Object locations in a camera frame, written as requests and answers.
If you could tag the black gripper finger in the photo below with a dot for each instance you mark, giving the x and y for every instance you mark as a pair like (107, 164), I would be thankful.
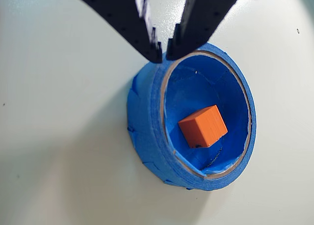
(198, 21)
(127, 24)

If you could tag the orange cube block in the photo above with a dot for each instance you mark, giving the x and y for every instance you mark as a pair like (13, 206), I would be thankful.
(203, 127)

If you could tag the blue tape roll bin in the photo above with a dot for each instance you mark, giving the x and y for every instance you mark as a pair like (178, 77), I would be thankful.
(147, 127)

